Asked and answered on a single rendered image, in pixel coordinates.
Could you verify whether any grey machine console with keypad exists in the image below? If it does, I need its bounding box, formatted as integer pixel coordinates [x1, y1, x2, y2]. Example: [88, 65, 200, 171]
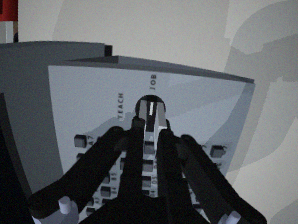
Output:
[0, 41, 256, 224]

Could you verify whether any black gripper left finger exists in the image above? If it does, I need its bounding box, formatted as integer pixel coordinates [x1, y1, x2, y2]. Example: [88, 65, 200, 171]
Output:
[27, 100, 147, 224]

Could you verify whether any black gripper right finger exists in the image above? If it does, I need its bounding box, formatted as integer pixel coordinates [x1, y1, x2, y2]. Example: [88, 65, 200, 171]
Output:
[154, 102, 267, 224]

